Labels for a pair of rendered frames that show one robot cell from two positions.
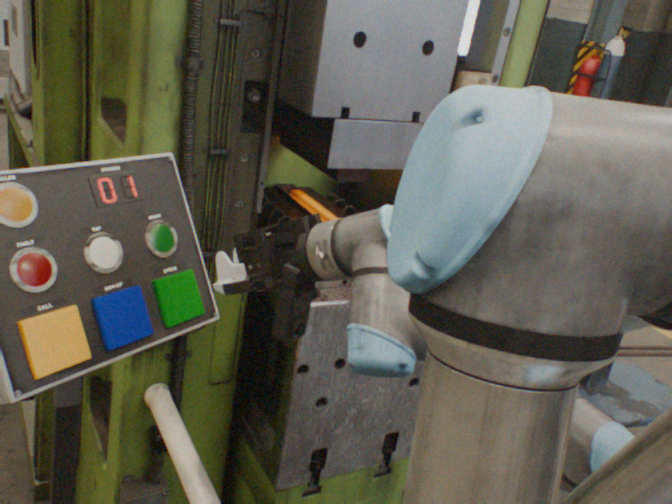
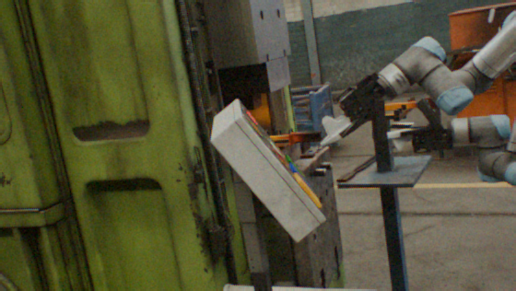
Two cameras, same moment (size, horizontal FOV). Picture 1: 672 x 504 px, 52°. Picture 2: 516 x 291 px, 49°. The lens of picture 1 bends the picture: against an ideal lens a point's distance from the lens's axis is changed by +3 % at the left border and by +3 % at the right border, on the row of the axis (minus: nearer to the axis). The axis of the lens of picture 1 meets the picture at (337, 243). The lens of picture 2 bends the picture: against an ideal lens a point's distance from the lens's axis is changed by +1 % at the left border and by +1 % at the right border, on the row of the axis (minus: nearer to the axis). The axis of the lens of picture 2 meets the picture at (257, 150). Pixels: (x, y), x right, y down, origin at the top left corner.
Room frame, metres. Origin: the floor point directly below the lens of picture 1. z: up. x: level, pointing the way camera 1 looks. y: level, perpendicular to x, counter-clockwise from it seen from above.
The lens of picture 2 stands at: (-0.16, 1.06, 1.35)
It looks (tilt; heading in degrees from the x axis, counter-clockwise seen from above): 12 degrees down; 326
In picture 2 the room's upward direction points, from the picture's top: 9 degrees counter-clockwise
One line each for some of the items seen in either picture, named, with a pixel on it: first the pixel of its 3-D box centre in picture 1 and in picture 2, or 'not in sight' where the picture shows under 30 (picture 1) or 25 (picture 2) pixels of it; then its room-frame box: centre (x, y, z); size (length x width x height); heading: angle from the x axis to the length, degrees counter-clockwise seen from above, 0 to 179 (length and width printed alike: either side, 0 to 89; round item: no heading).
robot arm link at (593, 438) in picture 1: (596, 446); (488, 130); (0.77, -0.38, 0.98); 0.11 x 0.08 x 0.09; 32
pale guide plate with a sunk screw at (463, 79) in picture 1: (466, 110); not in sight; (1.55, -0.24, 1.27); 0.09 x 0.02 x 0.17; 122
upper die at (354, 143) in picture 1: (326, 119); (221, 81); (1.45, 0.07, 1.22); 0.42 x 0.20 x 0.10; 32
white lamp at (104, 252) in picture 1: (104, 252); not in sight; (0.86, 0.32, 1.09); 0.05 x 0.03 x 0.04; 122
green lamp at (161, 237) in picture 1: (161, 238); not in sight; (0.94, 0.27, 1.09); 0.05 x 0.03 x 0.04; 122
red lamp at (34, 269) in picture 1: (34, 269); not in sight; (0.77, 0.38, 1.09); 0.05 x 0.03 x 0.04; 122
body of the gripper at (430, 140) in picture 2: not in sight; (431, 135); (0.91, -0.30, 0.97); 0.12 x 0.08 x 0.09; 32
